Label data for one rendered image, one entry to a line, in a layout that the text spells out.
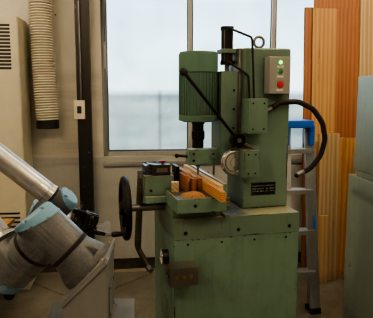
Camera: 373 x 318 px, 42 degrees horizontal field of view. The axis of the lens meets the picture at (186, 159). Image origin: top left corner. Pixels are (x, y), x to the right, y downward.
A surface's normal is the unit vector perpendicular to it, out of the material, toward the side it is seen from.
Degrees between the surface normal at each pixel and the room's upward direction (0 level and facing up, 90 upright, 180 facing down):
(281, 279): 90
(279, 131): 90
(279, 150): 90
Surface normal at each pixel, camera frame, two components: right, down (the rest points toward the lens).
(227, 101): 0.25, 0.14
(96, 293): 0.02, 0.14
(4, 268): -0.25, 0.01
